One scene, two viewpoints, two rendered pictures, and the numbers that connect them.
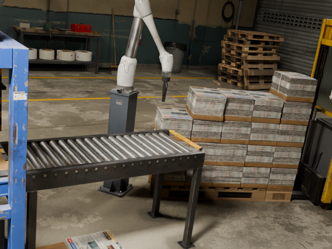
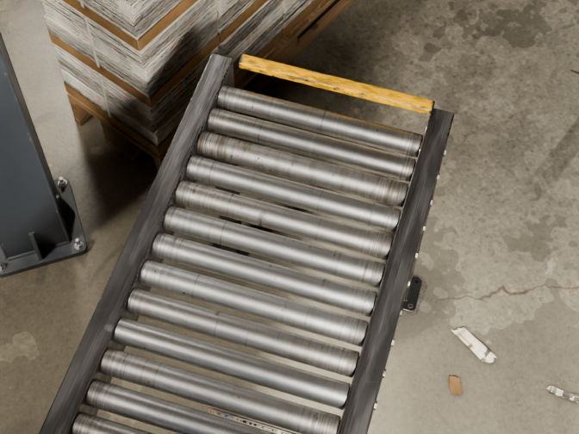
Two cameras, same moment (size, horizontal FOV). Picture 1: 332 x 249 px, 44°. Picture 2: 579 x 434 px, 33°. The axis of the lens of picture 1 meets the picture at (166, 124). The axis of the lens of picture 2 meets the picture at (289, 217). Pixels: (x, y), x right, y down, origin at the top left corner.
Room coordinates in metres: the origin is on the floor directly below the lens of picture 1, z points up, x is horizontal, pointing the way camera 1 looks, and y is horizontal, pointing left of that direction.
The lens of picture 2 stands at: (2.14, 0.77, 2.46)
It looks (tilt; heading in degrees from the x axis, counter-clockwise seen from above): 59 degrees down; 320
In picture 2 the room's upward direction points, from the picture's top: 1 degrees clockwise
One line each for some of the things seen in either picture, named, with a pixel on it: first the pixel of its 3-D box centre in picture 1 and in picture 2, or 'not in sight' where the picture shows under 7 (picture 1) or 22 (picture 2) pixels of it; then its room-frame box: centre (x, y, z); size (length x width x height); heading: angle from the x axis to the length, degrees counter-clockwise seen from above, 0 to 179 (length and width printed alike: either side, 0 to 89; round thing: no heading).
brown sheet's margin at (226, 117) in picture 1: (231, 112); not in sight; (3.95, -0.62, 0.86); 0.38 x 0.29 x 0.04; 10
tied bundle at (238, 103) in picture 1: (232, 104); not in sight; (3.95, -0.63, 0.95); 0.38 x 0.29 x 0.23; 10
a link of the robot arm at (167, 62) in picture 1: (167, 62); not in sight; (3.81, 0.05, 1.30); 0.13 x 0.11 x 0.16; 6
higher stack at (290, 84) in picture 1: (281, 136); not in sight; (4.07, -1.20, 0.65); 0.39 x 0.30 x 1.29; 13
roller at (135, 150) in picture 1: (131, 148); (263, 274); (2.85, 0.23, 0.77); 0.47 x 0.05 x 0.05; 34
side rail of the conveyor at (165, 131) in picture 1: (93, 143); (108, 331); (2.96, 0.53, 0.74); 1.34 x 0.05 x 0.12; 124
